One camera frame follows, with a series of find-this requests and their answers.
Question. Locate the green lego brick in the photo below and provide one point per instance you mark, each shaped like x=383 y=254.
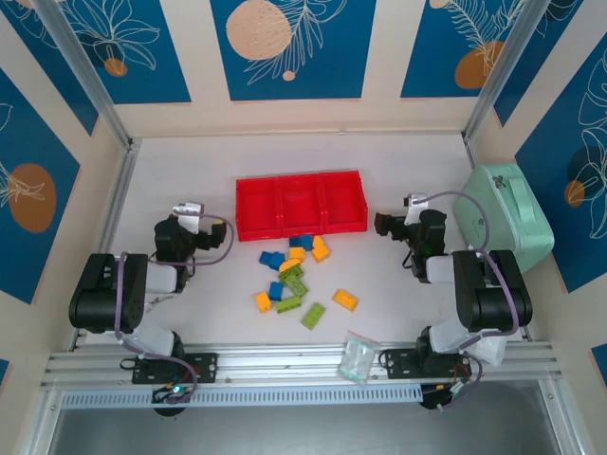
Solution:
x=314 y=315
x=289 y=304
x=295 y=285
x=291 y=274

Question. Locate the yellow lego brick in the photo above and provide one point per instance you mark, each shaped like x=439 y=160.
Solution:
x=345 y=299
x=289 y=264
x=296 y=253
x=321 y=255
x=263 y=302
x=320 y=243

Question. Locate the clear plastic bag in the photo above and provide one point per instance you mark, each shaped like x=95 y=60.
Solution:
x=358 y=358

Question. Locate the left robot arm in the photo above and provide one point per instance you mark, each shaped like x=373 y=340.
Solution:
x=104 y=294

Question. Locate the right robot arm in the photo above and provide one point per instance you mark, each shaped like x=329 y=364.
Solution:
x=493 y=294

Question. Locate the white plastic packet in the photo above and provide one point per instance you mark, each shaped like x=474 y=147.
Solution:
x=493 y=353

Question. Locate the aluminium frame post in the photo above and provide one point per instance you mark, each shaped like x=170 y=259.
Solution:
x=86 y=71
x=500 y=71

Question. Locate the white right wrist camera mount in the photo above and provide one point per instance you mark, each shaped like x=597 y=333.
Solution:
x=417 y=204

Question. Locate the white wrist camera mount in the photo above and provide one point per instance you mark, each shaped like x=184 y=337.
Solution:
x=187 y=209
x=417 y=204

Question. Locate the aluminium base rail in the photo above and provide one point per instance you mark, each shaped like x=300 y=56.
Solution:
x=294 y=360

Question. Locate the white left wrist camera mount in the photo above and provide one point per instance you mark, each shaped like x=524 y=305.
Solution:
x=187 y=209

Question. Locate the blue lego brick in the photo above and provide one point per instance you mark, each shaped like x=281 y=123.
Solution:
x=277 y=261
x=307 y=242
x=294 y=242
x=265 y=258
x=276 y=290

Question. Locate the mint green zip case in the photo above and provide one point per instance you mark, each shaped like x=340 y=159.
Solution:
x=505 y=220

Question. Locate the small board with green light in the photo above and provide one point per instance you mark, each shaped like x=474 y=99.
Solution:
x=173 y=392

